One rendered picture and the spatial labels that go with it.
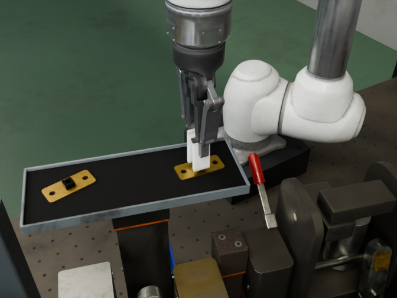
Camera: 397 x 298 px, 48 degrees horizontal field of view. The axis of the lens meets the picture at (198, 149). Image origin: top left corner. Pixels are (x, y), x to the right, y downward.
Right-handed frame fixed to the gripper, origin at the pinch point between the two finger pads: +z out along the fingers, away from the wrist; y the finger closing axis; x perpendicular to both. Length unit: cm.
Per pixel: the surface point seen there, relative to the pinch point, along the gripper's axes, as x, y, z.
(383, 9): 253, -207, 93
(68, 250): -25, -30, 51
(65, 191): -22.5, -3.2, 4.2
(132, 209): -13.5, 4.8, 4.3
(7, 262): -34.5, -2.2, 15.4
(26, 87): -26, -246, 120
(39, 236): -32, -39, 51
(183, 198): -5.3, 6.1, 4.1
